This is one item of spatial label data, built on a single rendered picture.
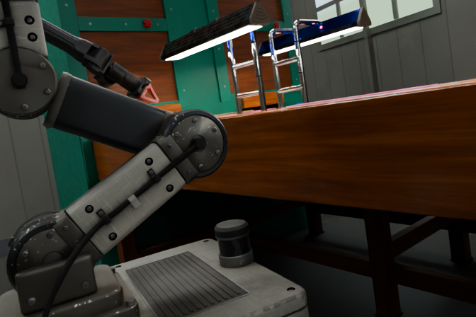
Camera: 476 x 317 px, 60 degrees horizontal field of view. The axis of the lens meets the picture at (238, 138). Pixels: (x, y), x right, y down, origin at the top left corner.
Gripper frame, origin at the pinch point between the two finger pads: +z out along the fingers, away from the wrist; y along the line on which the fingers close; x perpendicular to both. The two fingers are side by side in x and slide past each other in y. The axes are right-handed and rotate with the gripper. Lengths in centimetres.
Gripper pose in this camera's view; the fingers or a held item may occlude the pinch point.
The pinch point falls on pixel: (156, 100)
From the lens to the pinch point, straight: 153.1
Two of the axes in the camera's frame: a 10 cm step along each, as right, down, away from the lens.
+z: 7.0, 5.0, 5.0
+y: -6.0, 0.4, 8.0
